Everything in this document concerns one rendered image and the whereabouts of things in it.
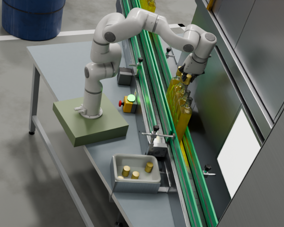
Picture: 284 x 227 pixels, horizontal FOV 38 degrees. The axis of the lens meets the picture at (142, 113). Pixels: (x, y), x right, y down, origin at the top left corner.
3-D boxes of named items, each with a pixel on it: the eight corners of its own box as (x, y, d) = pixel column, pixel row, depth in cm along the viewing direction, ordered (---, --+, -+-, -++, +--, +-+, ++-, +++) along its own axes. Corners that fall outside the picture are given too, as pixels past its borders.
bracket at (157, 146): (164, 157, 212) (167, 148, 208) (146, 156, 210) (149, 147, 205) (163, 152, 215) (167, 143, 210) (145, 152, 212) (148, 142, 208)
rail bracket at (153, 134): (171, 148, 208) (178, 130, 200) (139, 146, 204) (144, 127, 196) (170, 144, 210) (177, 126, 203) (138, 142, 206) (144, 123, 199)
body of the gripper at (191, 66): (208, 51, 196) (200, 66, 205) (188, 48, 194) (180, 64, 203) (211, 62, 192) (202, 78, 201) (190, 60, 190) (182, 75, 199)
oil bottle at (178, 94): (177, 126, 224) (189, 95, 210) (167, 125, 222) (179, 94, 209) (175, 119, 228) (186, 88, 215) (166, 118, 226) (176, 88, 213)
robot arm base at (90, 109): (79, 121, 218) (81, 98, 209) (71, 107, 226) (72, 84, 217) (106, 117, 225) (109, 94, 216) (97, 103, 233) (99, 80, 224)
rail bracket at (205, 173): (211, 189, 194) (221, 170, 186) (197, 188, 192) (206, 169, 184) (208, 182, 197) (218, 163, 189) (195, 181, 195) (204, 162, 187)
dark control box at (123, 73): (129, 86, 265) (132, 75, 260) (117, 84, 263) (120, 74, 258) (128, 78, 271) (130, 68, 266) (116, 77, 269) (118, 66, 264)
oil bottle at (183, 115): (181, 141, 215) (194, 110, 202) (171, 140, 213) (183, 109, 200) (179, 133, 219) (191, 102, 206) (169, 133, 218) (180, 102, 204)
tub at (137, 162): (157, 193, 200) (162, 182, 195) (112, 192, 195) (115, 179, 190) (152, 167, 213) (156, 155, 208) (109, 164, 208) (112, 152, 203)
